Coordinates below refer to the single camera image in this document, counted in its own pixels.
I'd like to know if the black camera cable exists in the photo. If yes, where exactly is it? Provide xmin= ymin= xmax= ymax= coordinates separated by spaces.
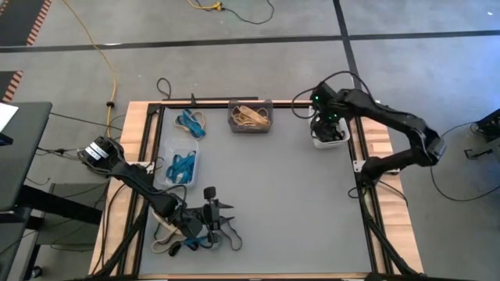
xmin=291 ymin=70 xmax=372 ymax=120
xmin=154 ymin=183 xmax=188 ymax=212

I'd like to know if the black mat with orange stripes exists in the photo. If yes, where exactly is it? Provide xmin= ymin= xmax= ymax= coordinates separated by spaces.
xmin=0 ymin=70 xmax=25 ymax=104

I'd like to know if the black equipment box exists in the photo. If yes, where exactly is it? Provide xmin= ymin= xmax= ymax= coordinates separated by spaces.
xmin=474 ymin=108 xmax=500 ymax=142

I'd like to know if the black cable loop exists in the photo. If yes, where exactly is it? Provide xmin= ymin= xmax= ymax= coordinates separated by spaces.
xmin=155 ymin=76 xmax=173 ymax=101

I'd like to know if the white plastic basket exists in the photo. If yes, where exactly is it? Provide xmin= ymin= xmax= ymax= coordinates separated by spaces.
xmin=308 ymin=105 xmax=352 ymax=150

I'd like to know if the black desk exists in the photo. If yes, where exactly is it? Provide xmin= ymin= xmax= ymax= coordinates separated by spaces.
xmin=0 ymin=101 xmax=105 ymax=226

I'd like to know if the white paper sheet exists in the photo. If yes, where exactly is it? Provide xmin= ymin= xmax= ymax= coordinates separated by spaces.
xmin=0 ymin=102 xmax=20 ymax=133

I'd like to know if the grey table mat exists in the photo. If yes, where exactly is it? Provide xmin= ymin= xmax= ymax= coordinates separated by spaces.
xmin=138 ymin=105 xmax=373 ymax=275

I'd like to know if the wide black rubber band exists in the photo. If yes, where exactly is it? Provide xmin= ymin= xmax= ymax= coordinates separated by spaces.
xmin=316 ymin=120 xmax=347 ymax=144

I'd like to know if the black floor cable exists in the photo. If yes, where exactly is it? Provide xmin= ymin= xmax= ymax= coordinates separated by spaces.
xmin=220 ymin=0 xmax=277 ymax=27
xmin=429 ymin=120 xmax=500 ymax=204

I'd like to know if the clear plastic basket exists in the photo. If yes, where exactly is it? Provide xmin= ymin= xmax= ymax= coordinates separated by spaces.
xmin=157 ymin=136 xmax=200 ymax=189

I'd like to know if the black right camera cable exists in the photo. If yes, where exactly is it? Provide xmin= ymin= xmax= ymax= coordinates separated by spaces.
xmin=291 ymin=70 xmax=372 ymax=120

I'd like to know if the long yellow cable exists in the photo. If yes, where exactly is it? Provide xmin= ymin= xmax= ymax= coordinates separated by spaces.
xmin=61 ymin=0 xmax=118 ymax=151

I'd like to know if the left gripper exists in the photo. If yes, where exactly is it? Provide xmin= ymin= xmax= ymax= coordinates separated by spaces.
xmin=171 ymin=186 xmax=236 ymax=241

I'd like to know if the yellow plug cable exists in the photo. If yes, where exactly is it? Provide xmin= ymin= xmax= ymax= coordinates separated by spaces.
xmin=187 ymin=0 xmax=223 ymax=12

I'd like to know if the person in blue jeans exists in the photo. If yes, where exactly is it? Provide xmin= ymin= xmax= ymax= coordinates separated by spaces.
xmin=0 ymin=0 xmax=53 ymax=47

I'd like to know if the thin black cable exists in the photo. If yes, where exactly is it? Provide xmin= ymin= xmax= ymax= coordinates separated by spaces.
xmin=49 ymin=112 xmax=132 ymax=132

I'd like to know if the black aluminium table frame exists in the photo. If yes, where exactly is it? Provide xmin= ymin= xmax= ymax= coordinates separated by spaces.
xmin=89 ymin=99 xmax=425 ymax=281

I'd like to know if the thin black rubber band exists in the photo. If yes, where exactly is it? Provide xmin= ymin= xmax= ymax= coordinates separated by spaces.
xmin=216 ymin=224 xmax=244 ymax=251

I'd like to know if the grey plastic basket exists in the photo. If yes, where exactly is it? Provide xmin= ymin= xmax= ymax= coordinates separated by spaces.
xmin=227 ymin=99 xmax=274 ymax=134

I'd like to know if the blue rubber band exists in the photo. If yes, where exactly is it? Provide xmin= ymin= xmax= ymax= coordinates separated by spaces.
xmin=165 ymin=154 xmax=188 ymax=186
xmin=180 ymin=108 xmax=207 ymax=140
xmin=182 ymin=233 xmax=216 ymax=251
xmin=175 ymin=151 xmax=198 ymax=184
xmin=171 ymin=167 xmax=195 ymax=186

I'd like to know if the black left camera cable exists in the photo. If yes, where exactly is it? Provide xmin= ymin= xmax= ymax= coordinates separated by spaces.
xmin=154 ymin=183 xmax=188 ymax=212

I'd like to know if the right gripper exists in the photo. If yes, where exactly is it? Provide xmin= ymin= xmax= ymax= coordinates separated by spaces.
xmin=314 ymin=89 xmax=359 ymax=143

